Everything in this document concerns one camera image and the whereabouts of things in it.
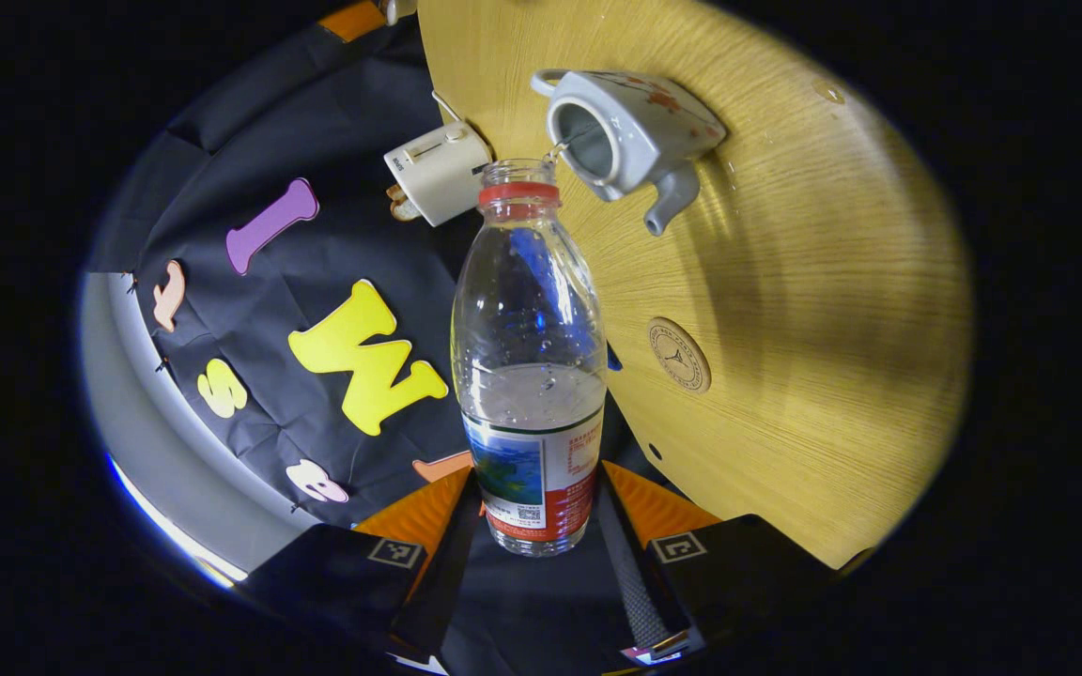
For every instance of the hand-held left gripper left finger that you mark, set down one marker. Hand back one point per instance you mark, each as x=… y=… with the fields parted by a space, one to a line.
x=442 y=582

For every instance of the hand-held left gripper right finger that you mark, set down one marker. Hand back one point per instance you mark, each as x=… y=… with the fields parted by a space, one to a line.
x=630 y=582

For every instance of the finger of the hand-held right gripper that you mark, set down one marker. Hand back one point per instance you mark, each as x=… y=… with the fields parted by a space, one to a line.
x=353 y=21

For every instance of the white teacup lid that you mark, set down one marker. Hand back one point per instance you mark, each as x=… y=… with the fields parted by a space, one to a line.
x=398 y=9

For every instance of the clear plastic water bottle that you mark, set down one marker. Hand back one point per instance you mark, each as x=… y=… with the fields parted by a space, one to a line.
x=527 y=441

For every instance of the round beige coaster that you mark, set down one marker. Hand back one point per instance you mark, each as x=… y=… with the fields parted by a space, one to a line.
x=680 y=355

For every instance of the white ceramic teacup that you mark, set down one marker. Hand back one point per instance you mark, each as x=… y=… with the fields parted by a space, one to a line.
x=644 y=131

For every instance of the black backdrop cloth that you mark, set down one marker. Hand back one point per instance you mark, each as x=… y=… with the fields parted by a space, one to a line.
x=334 y=113

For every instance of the white toaster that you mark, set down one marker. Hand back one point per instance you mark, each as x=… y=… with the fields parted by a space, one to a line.
x=438 y=174

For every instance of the toast slice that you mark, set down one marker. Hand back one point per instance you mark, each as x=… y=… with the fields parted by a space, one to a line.
x=402 y=205

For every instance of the blue folded towel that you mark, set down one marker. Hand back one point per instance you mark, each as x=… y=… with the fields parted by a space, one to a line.
x=613 y=359

